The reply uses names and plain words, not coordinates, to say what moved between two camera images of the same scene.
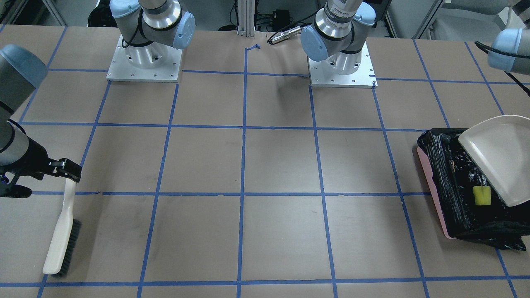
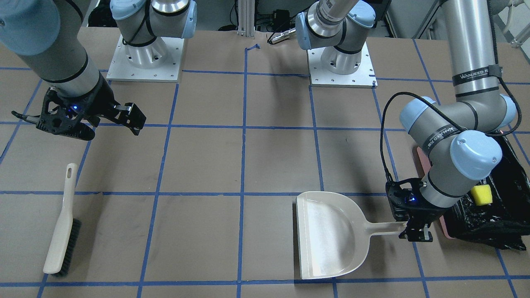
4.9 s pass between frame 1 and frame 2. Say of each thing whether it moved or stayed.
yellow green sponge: stayed
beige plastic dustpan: moved
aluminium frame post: stayed
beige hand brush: stayed
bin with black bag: stayed
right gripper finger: moved
